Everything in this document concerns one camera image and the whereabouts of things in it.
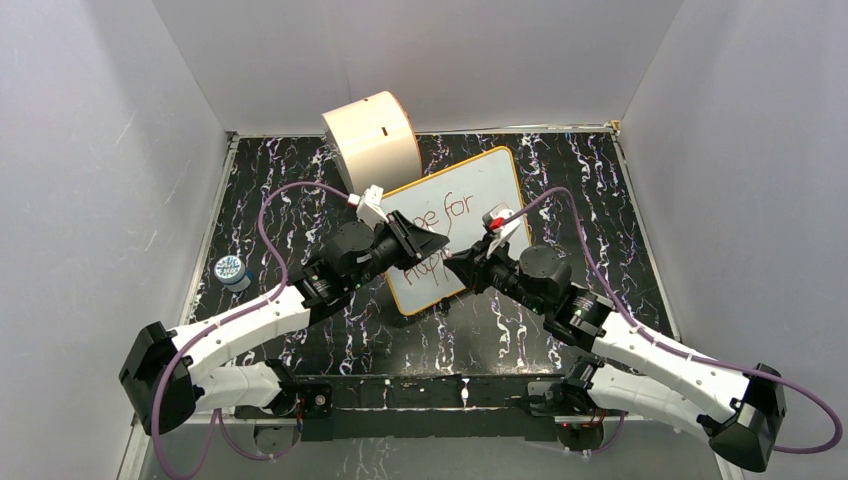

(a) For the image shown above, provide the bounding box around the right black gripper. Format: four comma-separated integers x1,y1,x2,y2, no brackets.
444,233,549,316

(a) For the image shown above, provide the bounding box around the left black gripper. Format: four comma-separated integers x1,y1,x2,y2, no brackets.
346,211,448,293

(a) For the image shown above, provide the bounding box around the yellow framed whiteboard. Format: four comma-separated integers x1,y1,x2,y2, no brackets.
381,146,524,316

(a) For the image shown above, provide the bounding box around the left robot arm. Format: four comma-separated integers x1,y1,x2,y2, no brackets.
118,211,449,434

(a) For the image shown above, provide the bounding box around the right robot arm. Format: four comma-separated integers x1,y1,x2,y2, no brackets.
445,241,786,473

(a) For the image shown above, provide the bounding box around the beige cylindrical container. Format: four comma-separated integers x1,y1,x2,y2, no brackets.
322,91,423,194

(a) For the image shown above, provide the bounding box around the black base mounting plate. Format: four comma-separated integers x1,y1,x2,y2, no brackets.
233,374,627,445

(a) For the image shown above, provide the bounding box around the blue white tape roll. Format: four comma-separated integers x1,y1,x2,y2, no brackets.
213,255,252,293

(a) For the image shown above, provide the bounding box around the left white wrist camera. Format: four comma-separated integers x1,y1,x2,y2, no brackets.
347,185,388,229

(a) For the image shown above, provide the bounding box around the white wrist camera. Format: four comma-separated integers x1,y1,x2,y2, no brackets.
482,202,521,259
347,185,388,229

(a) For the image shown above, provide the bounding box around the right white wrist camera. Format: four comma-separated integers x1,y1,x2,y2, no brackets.
482,202,521,259

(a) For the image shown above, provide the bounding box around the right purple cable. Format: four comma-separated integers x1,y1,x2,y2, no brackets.
493,187,844,456

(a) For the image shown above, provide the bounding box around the purple cable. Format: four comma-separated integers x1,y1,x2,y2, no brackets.
493,187,844,456
150,182,362,480

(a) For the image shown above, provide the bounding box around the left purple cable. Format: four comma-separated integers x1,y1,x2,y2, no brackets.
150,182,362,480

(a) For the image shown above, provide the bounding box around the aluminium frame rail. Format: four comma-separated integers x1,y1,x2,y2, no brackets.
120,407,724,479

